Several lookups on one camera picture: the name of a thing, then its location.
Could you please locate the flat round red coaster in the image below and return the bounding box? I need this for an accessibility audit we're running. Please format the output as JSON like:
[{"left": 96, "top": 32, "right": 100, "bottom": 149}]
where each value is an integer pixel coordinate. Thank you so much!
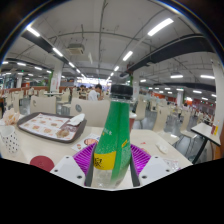
[{"left": 29, "top": 154, "right": 56, "bottom": 173}]

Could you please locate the dark brown food tray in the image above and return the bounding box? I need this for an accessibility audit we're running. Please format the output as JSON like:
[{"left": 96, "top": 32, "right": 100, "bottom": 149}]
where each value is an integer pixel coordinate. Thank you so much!
[{"left": 16, "top": 112, "right": 88, "bottom": 144}]

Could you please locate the group of ceiling lights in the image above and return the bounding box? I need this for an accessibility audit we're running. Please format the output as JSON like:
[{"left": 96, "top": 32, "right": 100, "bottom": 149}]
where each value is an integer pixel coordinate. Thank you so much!
[{"left": 1, "top": 17, "right": 218, "bottom": 101}]

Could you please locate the white crumpled napkin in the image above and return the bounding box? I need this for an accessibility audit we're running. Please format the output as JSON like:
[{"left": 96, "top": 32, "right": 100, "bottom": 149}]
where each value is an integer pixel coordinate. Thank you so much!
[{"left": 66, "top": 113, "right": 86, "bottom": 127}]

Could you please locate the ceiling air conditioner unit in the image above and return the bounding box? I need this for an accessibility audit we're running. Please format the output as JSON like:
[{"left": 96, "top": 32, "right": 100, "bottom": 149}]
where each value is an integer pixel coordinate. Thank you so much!
[{"left": 65, "top": 43, "right": 86, "bottom": 56}]

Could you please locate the small white sachet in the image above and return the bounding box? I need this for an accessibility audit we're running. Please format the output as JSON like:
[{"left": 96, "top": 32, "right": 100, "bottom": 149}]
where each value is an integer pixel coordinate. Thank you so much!
[{"left": 155, "top": 141, "right": 170, "bottom": 154}]

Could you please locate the group of beige chairs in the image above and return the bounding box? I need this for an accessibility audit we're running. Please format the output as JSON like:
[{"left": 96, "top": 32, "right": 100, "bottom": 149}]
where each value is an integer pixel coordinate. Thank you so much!
[{"left": 0, "top": 87, "right": 214, "bottom": 141}]

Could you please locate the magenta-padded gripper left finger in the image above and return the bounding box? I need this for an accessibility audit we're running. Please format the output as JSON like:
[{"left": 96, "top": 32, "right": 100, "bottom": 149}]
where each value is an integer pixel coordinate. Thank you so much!
[{"left": 49, "top": 143, "right": 98, "bottom": 188}]

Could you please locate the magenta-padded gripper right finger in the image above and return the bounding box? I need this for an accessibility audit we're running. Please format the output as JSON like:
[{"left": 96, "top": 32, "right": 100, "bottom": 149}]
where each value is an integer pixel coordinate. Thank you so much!
[{"left": 129, "top": 143, "right": 175, "bottom": 187}]

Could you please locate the green plastic drink bottle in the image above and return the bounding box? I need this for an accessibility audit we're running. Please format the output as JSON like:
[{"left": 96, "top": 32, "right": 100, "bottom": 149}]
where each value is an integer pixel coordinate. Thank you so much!
[{"left": 91, "top": 83, "right": 135, "bottom": 190}]

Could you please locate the clear plastic food bag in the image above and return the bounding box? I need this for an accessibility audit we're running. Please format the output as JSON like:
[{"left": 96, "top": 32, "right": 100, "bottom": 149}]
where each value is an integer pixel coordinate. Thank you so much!
[{"left": 2, "top": 108, "right": 21, "bottom": 127}]

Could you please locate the beige neighbouring table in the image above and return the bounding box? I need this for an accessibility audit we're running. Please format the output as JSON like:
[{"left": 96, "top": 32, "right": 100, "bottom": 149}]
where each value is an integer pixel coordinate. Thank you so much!
[{"left": 190, "top": 122, "right": 223, "bottom": 164}]

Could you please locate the person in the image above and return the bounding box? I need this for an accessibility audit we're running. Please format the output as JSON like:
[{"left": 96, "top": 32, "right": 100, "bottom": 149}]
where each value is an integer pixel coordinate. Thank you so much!
[{"left": 87, "top": 83, "right": 103, "bottom": 102}]

